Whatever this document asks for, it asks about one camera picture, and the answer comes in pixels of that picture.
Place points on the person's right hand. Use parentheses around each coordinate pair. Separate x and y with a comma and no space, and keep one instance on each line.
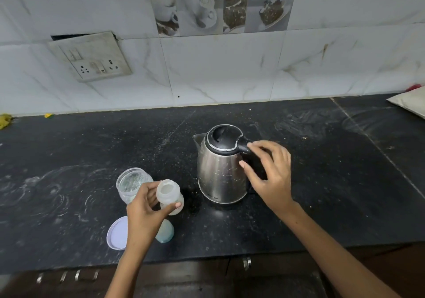
(277,181)

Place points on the lilac round jar lid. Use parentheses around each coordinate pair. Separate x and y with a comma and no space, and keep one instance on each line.
(118,234)

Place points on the white wall switch socket plate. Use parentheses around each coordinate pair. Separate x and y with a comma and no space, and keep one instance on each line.
(96,57)

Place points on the person's right forearm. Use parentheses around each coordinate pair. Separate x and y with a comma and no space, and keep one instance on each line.
(335,264)

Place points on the yellow-green cloth scrap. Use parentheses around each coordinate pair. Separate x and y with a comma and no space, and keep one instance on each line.
(5,121)

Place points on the white sack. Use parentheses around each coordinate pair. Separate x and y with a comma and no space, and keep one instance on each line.
(410,102)

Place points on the clear powder jar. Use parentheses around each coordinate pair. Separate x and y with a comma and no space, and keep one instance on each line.
(131,183)

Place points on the teal-ringed bottle cap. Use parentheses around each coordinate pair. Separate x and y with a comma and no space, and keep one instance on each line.
(166,233)

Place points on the clear plastic baby bottle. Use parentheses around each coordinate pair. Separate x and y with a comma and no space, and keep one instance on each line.
(167,193)

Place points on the person's left hand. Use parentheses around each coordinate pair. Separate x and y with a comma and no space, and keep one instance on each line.
(142,218)

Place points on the red object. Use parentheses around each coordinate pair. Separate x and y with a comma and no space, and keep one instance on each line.
(413,87)

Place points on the steel electric kettle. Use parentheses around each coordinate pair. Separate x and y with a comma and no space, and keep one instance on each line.
(219,175)

